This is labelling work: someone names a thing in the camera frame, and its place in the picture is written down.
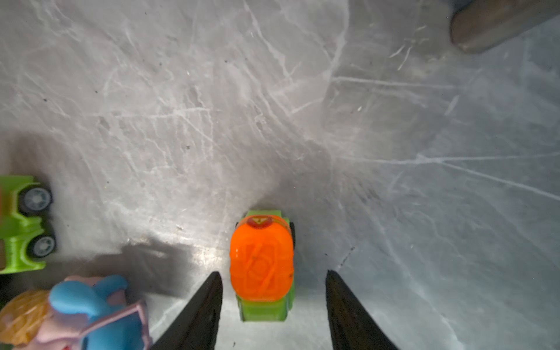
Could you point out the green truck orange top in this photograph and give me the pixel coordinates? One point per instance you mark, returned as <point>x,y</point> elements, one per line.
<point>262,270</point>

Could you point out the white two-tier metal shelf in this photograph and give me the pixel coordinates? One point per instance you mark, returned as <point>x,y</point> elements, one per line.
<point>484,24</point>

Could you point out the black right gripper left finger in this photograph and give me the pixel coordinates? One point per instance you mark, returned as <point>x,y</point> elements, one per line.
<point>197,324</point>

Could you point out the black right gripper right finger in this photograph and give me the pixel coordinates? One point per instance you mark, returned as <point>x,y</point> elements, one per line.
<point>351,326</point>

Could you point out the blue small toy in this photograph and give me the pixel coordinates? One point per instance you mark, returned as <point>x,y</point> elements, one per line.
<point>77,313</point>

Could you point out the green truck pink top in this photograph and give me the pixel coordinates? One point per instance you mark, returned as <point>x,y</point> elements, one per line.
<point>24,241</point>

